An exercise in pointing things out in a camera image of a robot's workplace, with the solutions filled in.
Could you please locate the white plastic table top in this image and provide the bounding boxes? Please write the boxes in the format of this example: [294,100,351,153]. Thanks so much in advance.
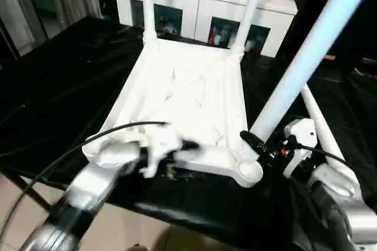
[82,36,264,188]

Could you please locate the white glass-door cabinet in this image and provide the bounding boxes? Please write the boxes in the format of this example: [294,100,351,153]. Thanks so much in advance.
[112,0,298,58]

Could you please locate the white plastic table leg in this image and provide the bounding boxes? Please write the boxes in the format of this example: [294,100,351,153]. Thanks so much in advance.
[301,85,348,172]
[239,0,377,163]
[230,0,269,57]
[141,0,159,46]

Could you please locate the black work table leg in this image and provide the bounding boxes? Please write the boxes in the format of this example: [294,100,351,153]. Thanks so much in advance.
[0,169,54,212]

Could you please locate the black work mat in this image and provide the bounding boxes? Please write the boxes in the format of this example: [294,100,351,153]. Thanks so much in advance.
[0,15,377,251]

